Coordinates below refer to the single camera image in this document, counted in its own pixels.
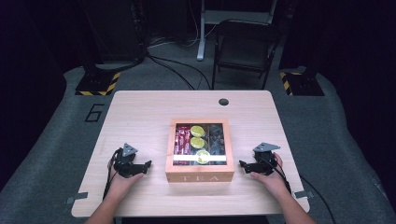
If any black floor cable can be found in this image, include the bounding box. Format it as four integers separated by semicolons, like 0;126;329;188
146;53;213;91
146;55;196;91

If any grey tape strip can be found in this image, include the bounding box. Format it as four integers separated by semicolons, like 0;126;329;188
293;189;315;200
65;191;90;205

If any black folding chair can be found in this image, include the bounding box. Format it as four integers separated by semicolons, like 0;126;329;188
212;19;281;91

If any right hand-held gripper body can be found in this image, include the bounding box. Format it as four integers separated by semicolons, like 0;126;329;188
252;142;281;175

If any white desk frame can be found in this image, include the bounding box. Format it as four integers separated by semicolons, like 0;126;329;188
196;0;278;62

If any person's right hand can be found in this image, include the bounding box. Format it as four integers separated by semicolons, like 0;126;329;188
250;152;292;198

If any white cable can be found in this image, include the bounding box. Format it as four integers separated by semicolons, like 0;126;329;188
148;0;202;49

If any black yellow striped base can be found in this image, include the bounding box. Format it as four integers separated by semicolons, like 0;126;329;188
75;70;121;97
278;71;325;97

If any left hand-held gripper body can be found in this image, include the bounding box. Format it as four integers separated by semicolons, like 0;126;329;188
112;142;148;179

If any person's left hand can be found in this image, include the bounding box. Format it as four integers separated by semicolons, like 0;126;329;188
106;154;146;200

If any wooden tea box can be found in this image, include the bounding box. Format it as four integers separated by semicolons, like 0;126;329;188
164;117;235;184

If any left hand-held gripper cable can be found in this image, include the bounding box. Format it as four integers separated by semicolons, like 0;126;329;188
102;148;123;201

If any black metal stand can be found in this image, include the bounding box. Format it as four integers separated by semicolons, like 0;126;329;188
298;0;323;78
78;0;106;82

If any pile of dark tea packets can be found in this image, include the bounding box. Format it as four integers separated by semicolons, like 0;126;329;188
208;124;227;157

